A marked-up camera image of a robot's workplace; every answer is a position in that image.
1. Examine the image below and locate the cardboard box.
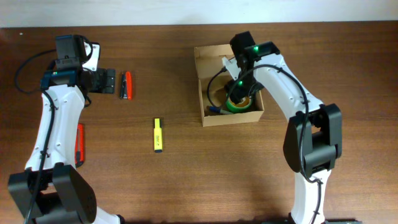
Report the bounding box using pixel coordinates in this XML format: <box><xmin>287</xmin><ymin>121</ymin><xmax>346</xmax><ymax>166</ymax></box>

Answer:
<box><xmin>193</xmin><ymin>44</ymin><xmax>264</xmax><ymax>127</ymax></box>

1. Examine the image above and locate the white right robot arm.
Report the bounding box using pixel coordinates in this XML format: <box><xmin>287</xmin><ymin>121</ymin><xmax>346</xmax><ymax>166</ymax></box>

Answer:
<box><xmin>223</xmin><ymin>31</ymin><xmax>343</xmax><ymax>223</ymax></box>

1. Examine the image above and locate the blue white marker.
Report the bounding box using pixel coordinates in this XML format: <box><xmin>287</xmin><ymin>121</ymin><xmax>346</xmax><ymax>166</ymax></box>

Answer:
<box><xmin>208</xmin><ymin>106</ymin><xmax>233</xmax><ymax>115</ymax></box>

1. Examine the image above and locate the yellow clear tape roll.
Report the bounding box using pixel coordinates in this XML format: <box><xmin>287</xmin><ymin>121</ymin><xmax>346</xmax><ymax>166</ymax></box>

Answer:
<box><xmin>237</xmin><ymin>97</ymin><xmax>251</xmax><ymax>108</ymax></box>

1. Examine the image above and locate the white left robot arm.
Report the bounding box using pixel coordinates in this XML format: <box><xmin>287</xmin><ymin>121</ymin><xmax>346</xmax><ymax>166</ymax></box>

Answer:
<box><xmin>7</xmin><ymin>34</ymin><xmax>125</xmax><ymax>223</ymax></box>

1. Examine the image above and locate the yellow highlighter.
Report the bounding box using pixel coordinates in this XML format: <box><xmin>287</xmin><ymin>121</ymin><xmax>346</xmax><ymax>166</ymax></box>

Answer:
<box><xmin>154</xmin><ymin>118</ymin><xmax>163</xmax><ymax>153</ymax></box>

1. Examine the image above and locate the red black stapler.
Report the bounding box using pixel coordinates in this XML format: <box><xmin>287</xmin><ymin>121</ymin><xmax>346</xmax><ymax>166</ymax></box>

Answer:
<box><xmin>119</xmin><ymin>71</ymin><xmax>133</xmax><ymax>100</ymax></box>

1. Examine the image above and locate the green tape roll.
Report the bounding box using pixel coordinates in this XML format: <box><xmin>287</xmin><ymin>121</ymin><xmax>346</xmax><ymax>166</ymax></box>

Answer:
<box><xmin>226</xmin><ymin>98</ymin><xmax>252</xmax><ymax>113</ymax></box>

